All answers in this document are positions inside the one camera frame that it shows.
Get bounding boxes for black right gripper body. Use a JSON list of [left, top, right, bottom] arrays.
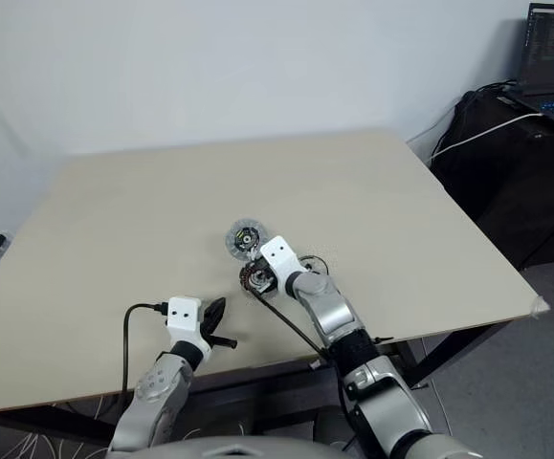
[[252, 257, 281, 295]]

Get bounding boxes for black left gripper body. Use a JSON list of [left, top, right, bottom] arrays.
[[198, 308, 219, 348]]

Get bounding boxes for round dark-rimmed motor lid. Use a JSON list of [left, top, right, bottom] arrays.
[[301, 254, 331, 277]]

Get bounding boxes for grey robot torso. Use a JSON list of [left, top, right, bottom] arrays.
[[135, 422, 359, 459]]

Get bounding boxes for black cabinet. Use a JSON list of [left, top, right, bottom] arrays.
[[429, 89, 554, 273]]

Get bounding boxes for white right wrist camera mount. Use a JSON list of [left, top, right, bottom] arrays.
[[259, 235, 301, 295]]

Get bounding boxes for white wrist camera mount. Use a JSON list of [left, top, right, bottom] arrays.
[[259, 235, 301, 295], [165, 295, 213, 367]]

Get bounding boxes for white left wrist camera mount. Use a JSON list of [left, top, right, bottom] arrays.
[[165, 295, 213, 367]]

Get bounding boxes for black table frame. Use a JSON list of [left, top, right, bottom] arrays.
[[0, 324, 510, 459]]

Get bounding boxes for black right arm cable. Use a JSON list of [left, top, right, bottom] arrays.
[[249, 289, 368, 453]]

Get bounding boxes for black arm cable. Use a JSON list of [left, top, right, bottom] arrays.
[[122, 302, 168, 396], [249, 289, 368, 453]]

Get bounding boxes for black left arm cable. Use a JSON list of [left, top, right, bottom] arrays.
[[122, 302, 168, 396]]

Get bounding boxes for white floor wires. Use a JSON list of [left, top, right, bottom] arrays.
[[0, 400, 129, 459]]

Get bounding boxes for white cable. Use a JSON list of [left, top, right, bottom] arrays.
[[430, 112, 545, 162]]

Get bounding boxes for black cable bundle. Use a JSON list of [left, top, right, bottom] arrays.
[[462, 78, 521, 104]]

